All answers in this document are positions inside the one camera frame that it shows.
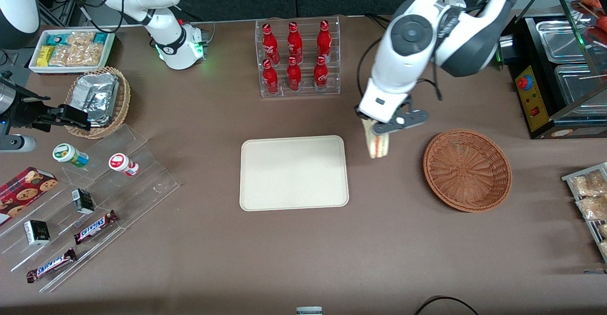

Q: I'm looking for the clear acrylic bottle rack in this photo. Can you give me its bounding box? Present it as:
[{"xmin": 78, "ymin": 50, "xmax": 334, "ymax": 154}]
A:
[{"xmin": 255, "ymin": 16, "xmax": 341, "ymax": 98}]

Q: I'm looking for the red plaid cookie box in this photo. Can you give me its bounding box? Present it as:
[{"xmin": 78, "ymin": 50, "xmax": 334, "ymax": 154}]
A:
[{"xmin": 0, "ymin": 167, "xmax": 59, "ymax": 227}]

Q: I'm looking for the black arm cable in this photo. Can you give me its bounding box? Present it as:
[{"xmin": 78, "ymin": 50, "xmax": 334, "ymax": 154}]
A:
[
  {"xmin": 42, "ymin": 0, "xmax": 131, "ymax": 35},
  {"xmin": 356, "ymin": 35, "xmax": 444, "ymax": 116}
]

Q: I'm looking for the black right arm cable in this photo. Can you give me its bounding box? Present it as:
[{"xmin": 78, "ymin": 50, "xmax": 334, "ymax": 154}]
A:
[{"xmin": 42, "ymin": 0, "xmax": 131, "ymax": 35}]

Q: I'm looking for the cream plastic serving tray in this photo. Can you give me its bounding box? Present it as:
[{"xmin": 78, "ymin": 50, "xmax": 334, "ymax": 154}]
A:
[{"xmin": 239, "ymin": 135, "xmax": 349, "ymax": 212}]

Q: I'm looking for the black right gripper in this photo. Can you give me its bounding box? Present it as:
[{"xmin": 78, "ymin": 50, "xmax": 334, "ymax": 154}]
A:
[{"xmin": 0, "ymin": 83, "xmax": 92, "ymax": 133}]

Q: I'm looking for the round brown wicker basket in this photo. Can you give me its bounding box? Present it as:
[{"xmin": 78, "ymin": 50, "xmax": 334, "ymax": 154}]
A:
[{"xmin": 423, "ymin": 129, "xmax": 513, "ymax": 213}]

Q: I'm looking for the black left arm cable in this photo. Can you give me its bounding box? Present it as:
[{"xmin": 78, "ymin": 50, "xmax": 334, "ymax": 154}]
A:
[{"xmin": 356, "ymin": 35, "xmax": 444, "ymax": 116}]

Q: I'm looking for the grey wire snack rack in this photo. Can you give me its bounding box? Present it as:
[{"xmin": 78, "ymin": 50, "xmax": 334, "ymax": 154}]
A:
[{"xmin": 561, "ymin": 162, "xmax": 607, "ymax": 264}]

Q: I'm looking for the orange sausage skewer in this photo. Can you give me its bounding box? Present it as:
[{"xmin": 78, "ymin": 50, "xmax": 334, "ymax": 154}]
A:
[{"xmin": 576, "ymin": 0, "xmax": 607, "ymax": 18}]

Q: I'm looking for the triangular sandwich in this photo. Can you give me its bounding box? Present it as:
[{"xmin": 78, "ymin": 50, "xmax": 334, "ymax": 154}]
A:
[{"xmin": 361, "ymin": 118, "xmax": 391, "ymax": 159}]

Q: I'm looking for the small black carton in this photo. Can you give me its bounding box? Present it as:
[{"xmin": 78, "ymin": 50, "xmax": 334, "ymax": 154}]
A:
[
  {"xmin": 72, "ymin": 188, "xmax": 96, "ymax": 215},
  {"xmin": 24, "ymin": 220, "xmax": 51, "ymax": 246}
]

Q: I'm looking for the black floor cable loop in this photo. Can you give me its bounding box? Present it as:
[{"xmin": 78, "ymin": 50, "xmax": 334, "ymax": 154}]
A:
[{"xmin": 414, "ymin": 296, "xmax": 479, "ymax": 315}]

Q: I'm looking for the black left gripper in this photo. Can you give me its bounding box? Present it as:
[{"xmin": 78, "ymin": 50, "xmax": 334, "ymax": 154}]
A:
[{"xmin": 355, "ymin": 94, "xmax": 430, "ymax": 136}]

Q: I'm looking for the black hot food display case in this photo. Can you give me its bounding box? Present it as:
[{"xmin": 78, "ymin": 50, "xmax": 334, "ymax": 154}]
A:
[{"xmin": 510, "ymin": 0, "xmax": 607, "ymax": 140}]

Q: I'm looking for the black device with green light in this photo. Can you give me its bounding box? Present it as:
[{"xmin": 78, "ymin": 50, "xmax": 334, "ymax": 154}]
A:
[{"xmin": 493, "ymin": 34, "xmax": 518, "ymax": 66}]

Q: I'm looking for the green lid yoghurt cup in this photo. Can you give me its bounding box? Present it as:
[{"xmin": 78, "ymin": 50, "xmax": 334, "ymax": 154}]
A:
[{"xmin": 52, "ymin": 143, "xmax": 90, "ymax": 169}]

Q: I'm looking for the red sausage skewer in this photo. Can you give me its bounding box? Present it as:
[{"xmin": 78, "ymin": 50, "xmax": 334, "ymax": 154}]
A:
[{"xmin": 587, "ymin": 15, "xmax": 607, "ymax": 46}]

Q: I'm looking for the silver foil wrapped package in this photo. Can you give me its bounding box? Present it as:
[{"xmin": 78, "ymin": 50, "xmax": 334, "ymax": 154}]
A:
[{"xmin": 71, "ymin": 73, "xmax": 120, "ymax": 127}]

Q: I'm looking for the white rectangular snack bin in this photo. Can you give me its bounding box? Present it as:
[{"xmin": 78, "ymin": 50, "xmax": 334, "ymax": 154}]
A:
[{"xmin": 28, "ymin": 28, "xmax": 116, "ymax": 75}]

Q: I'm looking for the brown Snickers bar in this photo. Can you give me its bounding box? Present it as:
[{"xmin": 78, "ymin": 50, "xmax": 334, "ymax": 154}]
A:
[
  {"xmin": 26, "ymin": 248, "xmax": 77, "ymax": 284},
  {"xmin": 74, "ymin": 210, "xmax": 119, "ymax": 245}
]

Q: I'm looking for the clear bag of crackers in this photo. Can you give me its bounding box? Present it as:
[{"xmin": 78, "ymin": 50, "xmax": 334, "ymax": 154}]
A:
[
  {"xmin": 65, "ymin": 31, "xmax": 96, "ymax": 46},
  {"xmin": 49, "ymin": 44, "xmax": 104, "ymax": 67}
]

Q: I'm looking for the red lid yoghurt cup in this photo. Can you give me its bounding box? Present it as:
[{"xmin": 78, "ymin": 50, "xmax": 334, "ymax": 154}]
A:
[{"xmin": 109, "ymin": 153, "xmax": 140, "ymax": 177}]

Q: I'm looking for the stainless steel food pan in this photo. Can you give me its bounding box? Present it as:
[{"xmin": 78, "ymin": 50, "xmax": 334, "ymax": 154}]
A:
[
  {"xmin": 536, "ymin": 19, "xmax": 596, "ymax": 63},
  {"xmin": 554, "ymin": 64, "xmax": 607, "ymax": 114}
]

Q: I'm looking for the red cola bottle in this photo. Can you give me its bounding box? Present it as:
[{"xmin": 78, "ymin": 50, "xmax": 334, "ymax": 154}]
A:
[
  {"xmin": 262, "ymin": 59, "xmax": 279, "ymax": 95},
  {"xmin": 317, "ymin": 19, "xmax": 332, "ymax": 62},
  {"xmin": 287, "ymin": 21, "xmax": 304, "ymax": 64},
  {"xmin": 262, "ymin": 23, "xmax": 280, "ymax": 65},
  {"xmin": 286, "ymin": 56, "xmax": 303, "ymax": 92},
  {"xmin": 313, "ymin": 55, "xmax": 329, "ymax": 91}
]

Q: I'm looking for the clear acrylic stepped stand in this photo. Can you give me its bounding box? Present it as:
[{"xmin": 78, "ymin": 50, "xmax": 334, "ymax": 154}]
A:
[{"xmin": 0, "ymin": 124, "xmax": 181, "ymax": 293}]

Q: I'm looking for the small tan wicker basket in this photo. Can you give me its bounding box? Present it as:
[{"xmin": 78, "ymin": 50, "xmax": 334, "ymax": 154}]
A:
[{"xmin": 65, "ymin": 66, "xmax": 131, "ymax": 139}]

